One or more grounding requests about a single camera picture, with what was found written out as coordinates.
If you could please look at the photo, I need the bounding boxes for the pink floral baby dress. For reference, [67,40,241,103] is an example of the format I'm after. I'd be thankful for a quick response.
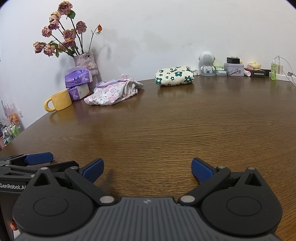
[84,74,144,106]

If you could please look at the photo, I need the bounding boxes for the yellow ceramic mug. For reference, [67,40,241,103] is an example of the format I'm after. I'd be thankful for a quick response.
[44,89,72,112]

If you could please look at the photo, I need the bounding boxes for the lower purple tissue pack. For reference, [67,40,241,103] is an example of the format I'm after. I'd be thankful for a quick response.
[68,84,90,101]

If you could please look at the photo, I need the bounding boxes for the purple tissue pack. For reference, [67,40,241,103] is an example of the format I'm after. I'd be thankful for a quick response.
[68,84,90,101]
[65,66,93,89]

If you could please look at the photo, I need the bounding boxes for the upper purple tissue pack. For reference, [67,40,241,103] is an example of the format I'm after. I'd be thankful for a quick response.
[65,66,93,89]

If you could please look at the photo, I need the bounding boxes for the pink patterned flower vase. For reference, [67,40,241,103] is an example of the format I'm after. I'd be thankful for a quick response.
[74,52,99,91]

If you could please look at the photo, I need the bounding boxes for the white tube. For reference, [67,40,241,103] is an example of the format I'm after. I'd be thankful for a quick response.
[244,70,251,77]

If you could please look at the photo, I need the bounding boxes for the dark red box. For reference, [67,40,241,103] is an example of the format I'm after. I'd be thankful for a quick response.
[244,68,269,78]

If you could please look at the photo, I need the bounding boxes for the grey tin box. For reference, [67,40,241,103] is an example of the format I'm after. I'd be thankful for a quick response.
[224,63,244,76]

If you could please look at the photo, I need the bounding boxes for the green white small boxes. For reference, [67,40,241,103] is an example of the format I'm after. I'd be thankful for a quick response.
[215,66,227,76]

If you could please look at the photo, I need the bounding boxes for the white power strip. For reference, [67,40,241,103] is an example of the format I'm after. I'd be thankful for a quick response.
[268,64,295,83]

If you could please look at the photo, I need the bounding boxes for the yellow sticky note stack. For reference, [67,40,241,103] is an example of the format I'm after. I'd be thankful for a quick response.
[247,62,261,70]

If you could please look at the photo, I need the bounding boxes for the green spray bottle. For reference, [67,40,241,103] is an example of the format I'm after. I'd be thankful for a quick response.
[270,58,276,81]

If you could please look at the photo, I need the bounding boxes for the black charger block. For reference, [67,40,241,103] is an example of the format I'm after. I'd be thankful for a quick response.
[226,56,240,64]

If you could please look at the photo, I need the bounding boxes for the cream green-flower folded cloth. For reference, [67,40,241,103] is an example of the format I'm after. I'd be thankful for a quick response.
[155,66,194,86]

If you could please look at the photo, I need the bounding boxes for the white astronaut speaker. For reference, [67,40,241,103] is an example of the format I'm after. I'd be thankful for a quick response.
[199,51,216,76]

